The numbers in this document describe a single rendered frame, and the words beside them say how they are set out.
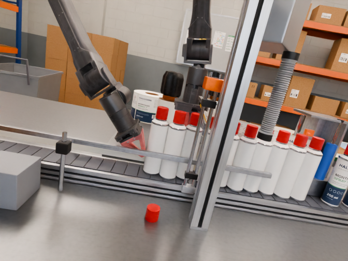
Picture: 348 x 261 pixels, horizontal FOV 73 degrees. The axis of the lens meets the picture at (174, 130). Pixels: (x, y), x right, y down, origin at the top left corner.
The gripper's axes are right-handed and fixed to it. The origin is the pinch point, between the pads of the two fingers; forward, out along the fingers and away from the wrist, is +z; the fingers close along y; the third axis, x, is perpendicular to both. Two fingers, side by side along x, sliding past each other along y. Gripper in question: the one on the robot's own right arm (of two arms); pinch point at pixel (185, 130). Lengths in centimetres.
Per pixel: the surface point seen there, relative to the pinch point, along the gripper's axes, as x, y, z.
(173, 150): 9.3, 3.1, 4.1
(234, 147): 8.3, -14.1, 0.2
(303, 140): 7.6, -33.4, -5.7
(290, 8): 24.2, -11.7, -33.1
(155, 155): 10.5, 7.8, 5.8
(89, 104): -321, 131, 72
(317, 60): -394, -266, -81
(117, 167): 6.5, 18.5, 13.4
